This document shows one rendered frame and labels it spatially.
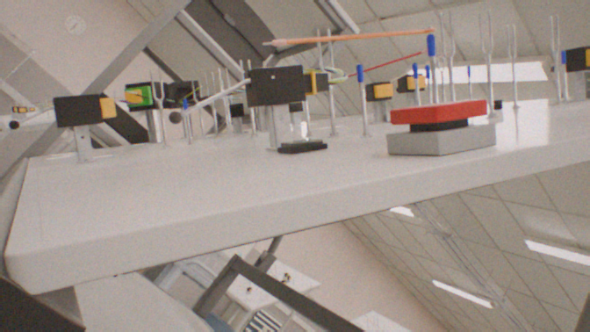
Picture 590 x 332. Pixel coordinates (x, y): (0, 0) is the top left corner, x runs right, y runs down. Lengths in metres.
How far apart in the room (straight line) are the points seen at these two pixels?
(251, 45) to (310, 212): 1.45
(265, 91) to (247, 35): 1.15
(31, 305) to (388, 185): 0.18
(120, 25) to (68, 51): 0.86
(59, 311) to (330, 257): 10.19
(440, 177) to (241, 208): 0.12
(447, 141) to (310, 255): 9.75
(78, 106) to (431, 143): 0.57
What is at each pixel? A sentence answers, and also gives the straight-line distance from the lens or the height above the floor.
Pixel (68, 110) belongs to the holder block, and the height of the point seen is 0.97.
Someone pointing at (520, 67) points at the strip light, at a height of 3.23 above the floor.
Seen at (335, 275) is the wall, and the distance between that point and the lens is 10.61.
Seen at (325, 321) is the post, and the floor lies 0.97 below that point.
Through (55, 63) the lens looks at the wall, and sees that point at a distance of 8.04.
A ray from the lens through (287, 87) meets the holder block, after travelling 0.55.
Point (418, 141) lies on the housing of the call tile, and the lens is 0.36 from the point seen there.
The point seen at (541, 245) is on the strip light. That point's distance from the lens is 6.05.
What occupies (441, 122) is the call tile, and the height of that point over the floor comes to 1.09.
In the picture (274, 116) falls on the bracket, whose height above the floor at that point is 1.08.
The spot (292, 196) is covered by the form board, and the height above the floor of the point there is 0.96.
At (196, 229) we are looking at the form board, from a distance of 0.23.
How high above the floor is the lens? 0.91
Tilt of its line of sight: 16 degrees up
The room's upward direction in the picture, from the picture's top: 37 degrees clockwise
